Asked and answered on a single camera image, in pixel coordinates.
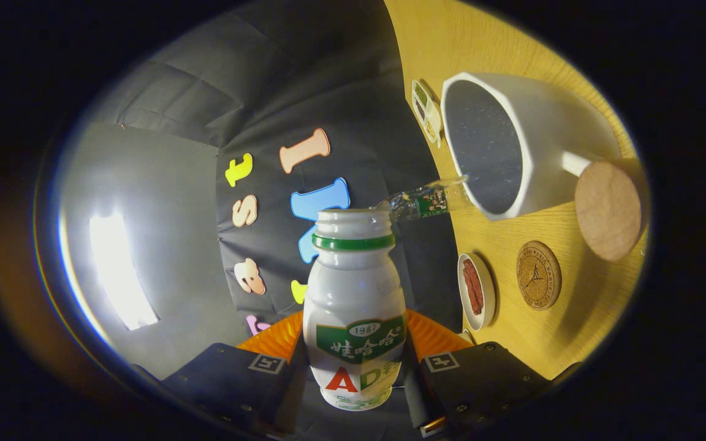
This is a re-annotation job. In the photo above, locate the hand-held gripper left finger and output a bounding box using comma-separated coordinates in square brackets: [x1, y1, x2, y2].
[163, 311, 323, 437]

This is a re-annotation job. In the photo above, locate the white divided dish of beans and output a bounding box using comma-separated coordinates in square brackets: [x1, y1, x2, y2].
[411, 79, 444, 148]

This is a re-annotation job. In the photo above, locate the white juice bottle green label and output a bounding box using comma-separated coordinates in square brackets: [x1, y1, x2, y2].
[302, 209, 407, 412]

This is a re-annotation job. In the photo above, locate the red meat strip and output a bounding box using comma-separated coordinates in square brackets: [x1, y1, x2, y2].
[471, 262, 485, 315]
[463, 258, 477, 310]

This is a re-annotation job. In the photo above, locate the clear plastic water bottle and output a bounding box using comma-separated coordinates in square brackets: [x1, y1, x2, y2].
[378, 175, 470, 222]

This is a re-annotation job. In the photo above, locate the wooden table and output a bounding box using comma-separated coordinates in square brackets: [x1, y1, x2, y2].
[384, 0, 648, 380]

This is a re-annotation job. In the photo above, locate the round beige plate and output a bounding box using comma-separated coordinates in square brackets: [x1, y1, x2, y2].
[457, 253, 496, 331]

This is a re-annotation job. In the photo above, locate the white cup with wooden handle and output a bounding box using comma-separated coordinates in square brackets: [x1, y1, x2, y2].
[440, 72, 645, 263]

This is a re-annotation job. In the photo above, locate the round cork coaster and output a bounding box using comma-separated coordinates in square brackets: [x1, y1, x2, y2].
[517, 241, 563, 311]

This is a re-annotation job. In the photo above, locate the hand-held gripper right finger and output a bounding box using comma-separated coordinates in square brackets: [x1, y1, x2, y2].
[402, 308, 553, 438]

